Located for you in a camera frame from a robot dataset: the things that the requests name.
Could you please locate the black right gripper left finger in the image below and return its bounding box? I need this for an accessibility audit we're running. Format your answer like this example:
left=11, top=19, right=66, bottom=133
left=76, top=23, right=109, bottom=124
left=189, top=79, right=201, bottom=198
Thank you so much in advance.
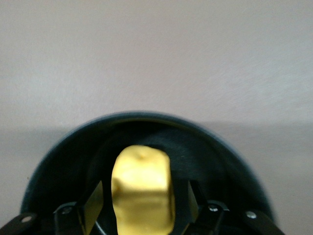
left=53, top=176, right=118, bottom=235

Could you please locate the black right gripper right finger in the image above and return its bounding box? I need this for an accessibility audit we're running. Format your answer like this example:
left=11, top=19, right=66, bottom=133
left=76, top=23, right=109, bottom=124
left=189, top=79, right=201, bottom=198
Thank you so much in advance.
left=171, top=180, right=229, bottom=235

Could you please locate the yellow potato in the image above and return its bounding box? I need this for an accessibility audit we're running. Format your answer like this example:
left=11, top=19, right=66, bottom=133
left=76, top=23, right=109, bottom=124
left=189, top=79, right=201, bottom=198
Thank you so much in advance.
left=111, top=144, right=176, bottom=235

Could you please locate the dark pot with blue handle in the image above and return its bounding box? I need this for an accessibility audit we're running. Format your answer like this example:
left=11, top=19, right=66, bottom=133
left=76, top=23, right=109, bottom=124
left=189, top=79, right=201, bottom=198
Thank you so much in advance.
left=19, top=111, right=277, bottom=235

